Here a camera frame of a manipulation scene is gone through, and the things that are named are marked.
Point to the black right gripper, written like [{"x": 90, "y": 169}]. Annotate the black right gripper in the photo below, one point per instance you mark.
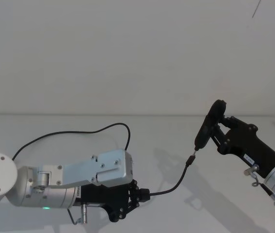
[{"x": 246, "y": 143}]

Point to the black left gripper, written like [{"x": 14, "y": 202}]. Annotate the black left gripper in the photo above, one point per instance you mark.
[{"x": 96, "y": 195}]

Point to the black oblong handheld tool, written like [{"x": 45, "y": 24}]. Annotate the black oblong handheld tool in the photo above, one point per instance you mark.
[{"x": 210, "y": 126}]

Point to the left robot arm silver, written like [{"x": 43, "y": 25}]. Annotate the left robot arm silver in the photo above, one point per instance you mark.
[{"x": 54, "y": 194}]

